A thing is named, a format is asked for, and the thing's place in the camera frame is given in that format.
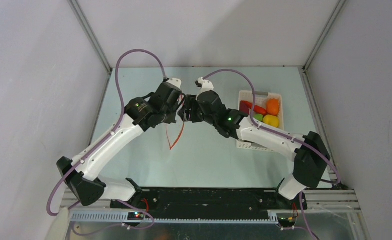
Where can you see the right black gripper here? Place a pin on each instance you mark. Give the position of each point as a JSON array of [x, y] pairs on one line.
[[192, 109]]

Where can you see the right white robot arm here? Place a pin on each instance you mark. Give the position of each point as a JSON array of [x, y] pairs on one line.
[[307, 152]]

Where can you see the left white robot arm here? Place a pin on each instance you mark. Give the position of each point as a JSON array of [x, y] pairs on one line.
[[81, 173]]

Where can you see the yellow lemon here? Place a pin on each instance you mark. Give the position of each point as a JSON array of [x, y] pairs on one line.
[[271, 120]]

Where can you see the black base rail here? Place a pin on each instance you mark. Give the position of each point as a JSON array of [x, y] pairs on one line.
[[216, 204]]

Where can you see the purple sweet potato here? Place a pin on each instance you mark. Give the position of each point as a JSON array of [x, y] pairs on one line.
[[243, 108]]

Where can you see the light green pepper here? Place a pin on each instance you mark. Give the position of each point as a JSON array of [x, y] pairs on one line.
[[258, 117]]

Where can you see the orange fruit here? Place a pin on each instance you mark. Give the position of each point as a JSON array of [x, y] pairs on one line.
[[272, 106]]

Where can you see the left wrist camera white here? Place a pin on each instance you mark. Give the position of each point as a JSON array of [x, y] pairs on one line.
[[174, 81]]

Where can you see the clear zip top bag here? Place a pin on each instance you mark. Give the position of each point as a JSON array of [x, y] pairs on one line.
[[174, 132]]

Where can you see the white perforated plastic basket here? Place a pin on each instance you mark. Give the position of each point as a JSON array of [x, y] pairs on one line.
[[260, 100]]

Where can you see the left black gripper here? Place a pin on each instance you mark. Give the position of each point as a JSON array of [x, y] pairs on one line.
[[172, 119]]

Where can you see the red chili pepper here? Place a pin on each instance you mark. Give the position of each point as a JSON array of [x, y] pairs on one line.
[[257, 109]]

